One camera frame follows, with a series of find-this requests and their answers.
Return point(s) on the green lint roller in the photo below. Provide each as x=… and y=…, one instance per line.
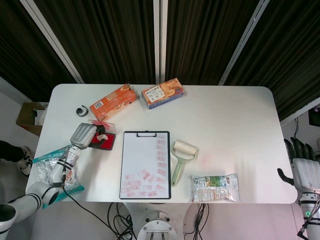
x=185, y=148

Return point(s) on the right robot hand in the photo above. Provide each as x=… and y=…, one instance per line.
x=307, y=175

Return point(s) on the teal shrimp snack bag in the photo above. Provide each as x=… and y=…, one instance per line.
x=42, y=167

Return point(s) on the black trouser leg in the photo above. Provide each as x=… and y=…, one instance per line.
x=10, y=151

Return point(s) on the red ink pad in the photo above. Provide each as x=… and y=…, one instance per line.
x=110, y=142

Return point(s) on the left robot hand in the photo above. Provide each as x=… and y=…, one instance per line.
x=82, y=135

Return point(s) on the white stamped paper sheet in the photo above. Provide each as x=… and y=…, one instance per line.
x=140, y=155

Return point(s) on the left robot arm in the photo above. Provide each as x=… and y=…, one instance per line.
x=57, y=172

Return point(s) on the white frame post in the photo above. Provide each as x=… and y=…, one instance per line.
x=245, y=37
x=49, y=35
x=160, y=37

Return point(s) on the blue biscuit box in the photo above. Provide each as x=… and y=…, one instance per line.
x=162, y=93

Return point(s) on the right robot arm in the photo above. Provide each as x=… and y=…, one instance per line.
x=311, y=215

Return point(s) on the dark pleated curtain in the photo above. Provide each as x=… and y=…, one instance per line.
x=112, y=37

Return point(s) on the orange snack box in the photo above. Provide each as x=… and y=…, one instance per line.
x=112, y=102

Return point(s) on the brown cardboard box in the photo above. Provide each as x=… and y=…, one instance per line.
x=25, y=117

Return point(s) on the black clipboard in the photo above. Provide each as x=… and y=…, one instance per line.
x=146, y=135

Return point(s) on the silver snack bag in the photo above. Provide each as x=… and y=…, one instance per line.
x=215, y=187

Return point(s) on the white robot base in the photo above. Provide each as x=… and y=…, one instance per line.
x=156, y=227

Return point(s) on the small red stamp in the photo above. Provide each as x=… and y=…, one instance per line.
x=101, y=137

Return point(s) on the white sneaker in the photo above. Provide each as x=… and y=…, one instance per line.
x=25, y=162

